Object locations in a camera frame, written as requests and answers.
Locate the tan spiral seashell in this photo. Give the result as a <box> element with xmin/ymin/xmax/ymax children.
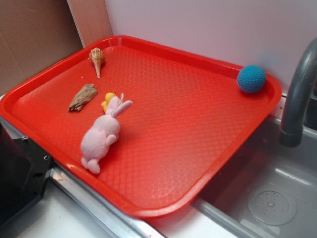
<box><xmin>89</xmin><ymin>48</ymin><xmax>106</xmax><ymax>78</ymax></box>

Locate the grey plastic sink basin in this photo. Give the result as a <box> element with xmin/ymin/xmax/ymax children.
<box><xmin>148</xmin><ymin>116</ymin><xmax>317</xmax><ymax>238</ymax></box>

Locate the blue crocheted ball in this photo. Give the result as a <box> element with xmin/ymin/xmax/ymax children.
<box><xmin>237</xmin><ymin>65</ymin><xmax>266</xmax><ymax>93</ymax></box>

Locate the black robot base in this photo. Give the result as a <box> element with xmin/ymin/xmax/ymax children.
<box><xmin>0</xmin><ymin>126</ymin><xmax>53</xmax><ymax>228</ymax></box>

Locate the red plastic tray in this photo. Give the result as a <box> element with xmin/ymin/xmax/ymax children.
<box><xmin>0</xmin><ymin>36</ymin><xmax>282</xmax><ymax>218</ymax></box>

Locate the yellow rubber duck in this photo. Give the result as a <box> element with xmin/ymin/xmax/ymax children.
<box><xmin>101</xmin><ymin>92</ymin><xmax>116</xmax><ymax>112</ymax></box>

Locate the pink plush bunny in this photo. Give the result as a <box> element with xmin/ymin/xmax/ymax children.
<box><xmin>80</xmin><ymin>94</ymin><xmax>132</xmax><ymax>175</ymax></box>

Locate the brown driftwood piece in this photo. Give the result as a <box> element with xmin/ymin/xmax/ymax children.
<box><xmin>68</xmin><ymin>84</ymin><xmax>98</xmax><ymax>112</ymax></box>

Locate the grey toy faucet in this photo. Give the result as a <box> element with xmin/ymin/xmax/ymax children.
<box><xmin>279</xmin><ymin>39</ymin><xmax>317</xmax><ymax>147</ymax></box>

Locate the brown cardboard panel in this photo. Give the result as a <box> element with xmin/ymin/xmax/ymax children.
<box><xmin>0</xmin><ymin>0</ymin><xmax>112</xmax><ymax>95</ymax></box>

